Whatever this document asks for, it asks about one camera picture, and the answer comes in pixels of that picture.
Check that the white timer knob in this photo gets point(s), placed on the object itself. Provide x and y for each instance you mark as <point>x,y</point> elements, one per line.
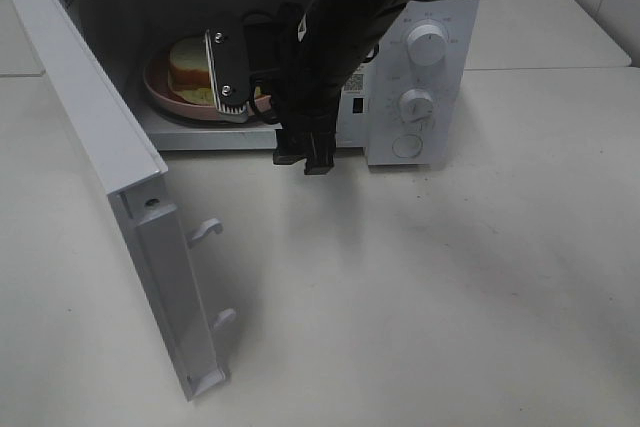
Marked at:
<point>415,105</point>

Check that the white bread sandwich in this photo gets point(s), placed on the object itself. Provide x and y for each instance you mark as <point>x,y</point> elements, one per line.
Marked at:
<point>189,75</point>

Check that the white microwave oven body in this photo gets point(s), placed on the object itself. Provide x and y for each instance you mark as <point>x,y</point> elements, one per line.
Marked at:
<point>124,34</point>

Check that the white warning label sticker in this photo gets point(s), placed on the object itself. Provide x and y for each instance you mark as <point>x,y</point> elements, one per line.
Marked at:
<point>358,81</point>

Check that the white microwave door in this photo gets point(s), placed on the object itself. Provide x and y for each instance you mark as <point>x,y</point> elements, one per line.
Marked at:
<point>131,174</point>

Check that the upper white power knob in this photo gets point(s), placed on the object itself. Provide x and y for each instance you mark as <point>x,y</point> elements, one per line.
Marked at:
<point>426,43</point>

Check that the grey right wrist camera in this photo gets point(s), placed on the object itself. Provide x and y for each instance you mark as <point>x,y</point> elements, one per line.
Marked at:
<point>229,73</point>

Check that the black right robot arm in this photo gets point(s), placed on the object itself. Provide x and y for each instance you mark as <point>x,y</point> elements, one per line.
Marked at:
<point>364,24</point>

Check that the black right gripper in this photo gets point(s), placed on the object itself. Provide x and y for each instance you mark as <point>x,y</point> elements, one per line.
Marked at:
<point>297,56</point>

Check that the pink round plate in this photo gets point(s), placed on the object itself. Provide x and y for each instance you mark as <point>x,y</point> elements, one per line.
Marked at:
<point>155,78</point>

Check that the round white door button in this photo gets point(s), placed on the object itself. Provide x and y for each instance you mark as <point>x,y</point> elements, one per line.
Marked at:
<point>407,146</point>

